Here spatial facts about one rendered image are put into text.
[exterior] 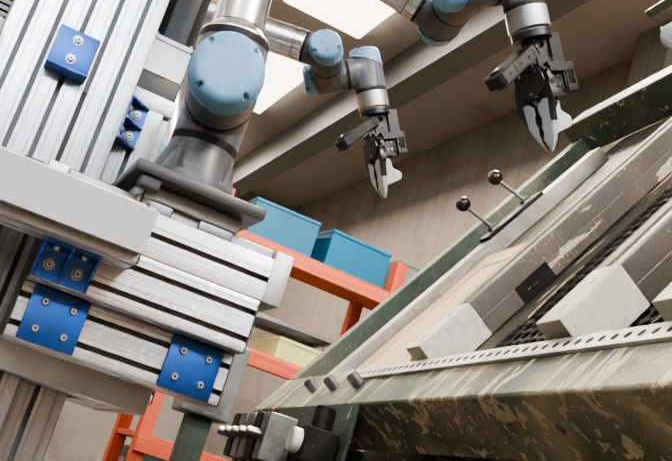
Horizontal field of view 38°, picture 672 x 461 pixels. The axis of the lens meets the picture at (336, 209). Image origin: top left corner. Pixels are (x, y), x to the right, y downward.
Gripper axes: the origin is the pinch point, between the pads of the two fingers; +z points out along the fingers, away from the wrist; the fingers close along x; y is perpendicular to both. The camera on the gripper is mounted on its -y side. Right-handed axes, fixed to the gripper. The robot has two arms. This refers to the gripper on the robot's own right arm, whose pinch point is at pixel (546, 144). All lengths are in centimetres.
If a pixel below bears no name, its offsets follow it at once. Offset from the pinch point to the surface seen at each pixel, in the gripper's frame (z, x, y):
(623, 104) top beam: -19, 52, 84
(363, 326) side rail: 25, 89, 13
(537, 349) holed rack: 31, -24, -34
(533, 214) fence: 6, 57, 49
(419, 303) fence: 22, 64, 14
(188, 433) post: 41, 95, -35
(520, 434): 41, -23, -39
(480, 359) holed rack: 32.2, -9.4, -31.6
